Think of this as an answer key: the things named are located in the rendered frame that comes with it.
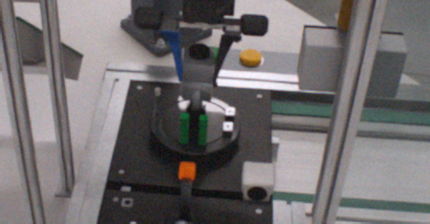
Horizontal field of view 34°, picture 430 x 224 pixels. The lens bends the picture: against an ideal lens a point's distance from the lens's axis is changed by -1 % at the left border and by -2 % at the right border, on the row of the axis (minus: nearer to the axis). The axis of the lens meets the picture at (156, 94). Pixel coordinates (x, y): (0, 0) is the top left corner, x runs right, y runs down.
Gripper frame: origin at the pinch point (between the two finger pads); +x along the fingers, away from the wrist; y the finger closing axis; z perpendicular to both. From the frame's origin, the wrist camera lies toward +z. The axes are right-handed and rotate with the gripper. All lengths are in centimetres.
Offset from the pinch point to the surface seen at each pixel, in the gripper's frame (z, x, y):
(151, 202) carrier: 2.5, 20.6, -5.0
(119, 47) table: -45.7, -2.9, -17.9
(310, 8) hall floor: -225, -34, 43
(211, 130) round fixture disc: -7.2, 10.5, 2.5
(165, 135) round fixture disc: -6.0, 11.7, -4.4
